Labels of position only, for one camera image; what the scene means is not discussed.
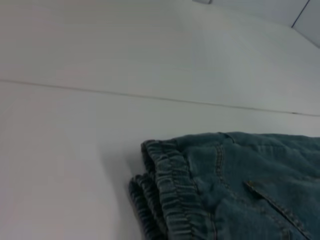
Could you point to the blue denim shorts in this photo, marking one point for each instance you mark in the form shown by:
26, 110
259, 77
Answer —
237, 187

